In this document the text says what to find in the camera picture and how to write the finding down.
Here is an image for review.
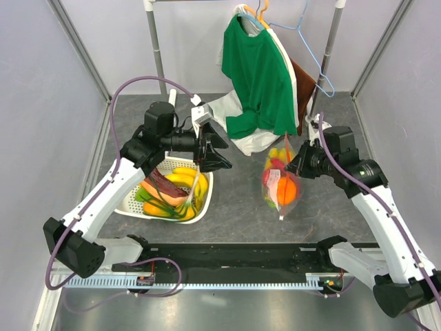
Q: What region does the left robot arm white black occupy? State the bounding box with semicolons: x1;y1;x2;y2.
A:
43;101;232;279

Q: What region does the brown cloth garment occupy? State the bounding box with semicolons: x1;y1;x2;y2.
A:
290;59;316;136

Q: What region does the orange toy orange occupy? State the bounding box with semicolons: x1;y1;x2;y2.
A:
276;177;297;205

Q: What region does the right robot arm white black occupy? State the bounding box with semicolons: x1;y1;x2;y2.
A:
285;121;440;317

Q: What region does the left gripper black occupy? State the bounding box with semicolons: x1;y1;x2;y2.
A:
161;123;232;173

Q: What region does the green T-shirt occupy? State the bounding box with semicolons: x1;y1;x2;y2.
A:
221;14;298;139

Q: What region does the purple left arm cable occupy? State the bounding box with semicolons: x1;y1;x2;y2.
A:
45;76;201;291

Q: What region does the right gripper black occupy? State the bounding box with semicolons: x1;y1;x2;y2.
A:
285;139;338;179

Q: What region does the yellow toy banana bunch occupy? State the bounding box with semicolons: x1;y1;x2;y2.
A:
268;148;295;164

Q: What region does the clear zip top bag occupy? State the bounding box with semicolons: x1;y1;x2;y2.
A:
261;134;301;221

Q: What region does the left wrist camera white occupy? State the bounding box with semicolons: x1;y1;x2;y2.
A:
190;94;212;137

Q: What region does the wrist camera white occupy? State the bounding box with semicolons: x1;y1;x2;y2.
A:
305;114;329;146
190;94;212;137

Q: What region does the yellow green toy mango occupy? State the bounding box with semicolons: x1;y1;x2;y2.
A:
143;201;197;221

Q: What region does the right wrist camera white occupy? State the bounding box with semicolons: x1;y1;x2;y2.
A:
305;114;329;146

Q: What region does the clothes rack right pole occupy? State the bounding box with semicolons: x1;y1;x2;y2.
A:
305;0;347;135

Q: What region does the clothes rack pole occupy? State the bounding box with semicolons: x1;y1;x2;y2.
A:
305;0;347;135
143;0;178;106

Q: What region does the blue white cable duct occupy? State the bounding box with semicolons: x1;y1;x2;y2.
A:
65;274;323;291

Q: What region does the brown toy food piece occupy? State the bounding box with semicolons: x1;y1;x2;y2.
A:
140;168;188;207

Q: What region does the clothes rack left pole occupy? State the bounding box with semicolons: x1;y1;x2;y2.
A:
143;0;178;106

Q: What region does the blue wire hanger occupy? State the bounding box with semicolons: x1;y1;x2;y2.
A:
268;0;336;98

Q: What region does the white cloth garment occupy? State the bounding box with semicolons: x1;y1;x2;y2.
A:
207;90;280;157

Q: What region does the orange hanger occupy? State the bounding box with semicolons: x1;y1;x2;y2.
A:
254;0;269;30

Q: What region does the white plastic food basket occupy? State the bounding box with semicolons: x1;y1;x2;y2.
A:
114;156;214;224

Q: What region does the green toy scallion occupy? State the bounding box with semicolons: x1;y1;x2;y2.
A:
135;170;204;222

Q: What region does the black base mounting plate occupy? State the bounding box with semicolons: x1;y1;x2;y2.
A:
110;243;371;284

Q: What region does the green toy leaf vegetable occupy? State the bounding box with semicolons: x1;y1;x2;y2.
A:
134;188;152;203

